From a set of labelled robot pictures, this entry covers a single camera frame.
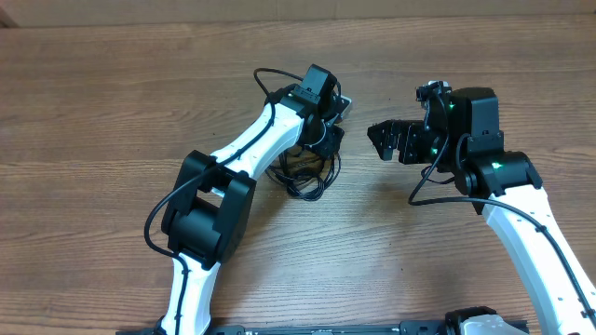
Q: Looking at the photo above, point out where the black usb cable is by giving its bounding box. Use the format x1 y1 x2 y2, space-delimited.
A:
264 143 343 202

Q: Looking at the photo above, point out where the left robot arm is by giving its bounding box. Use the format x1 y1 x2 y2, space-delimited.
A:
143 64 351 334

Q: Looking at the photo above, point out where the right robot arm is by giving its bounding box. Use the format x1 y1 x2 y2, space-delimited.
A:
367 81 595 334

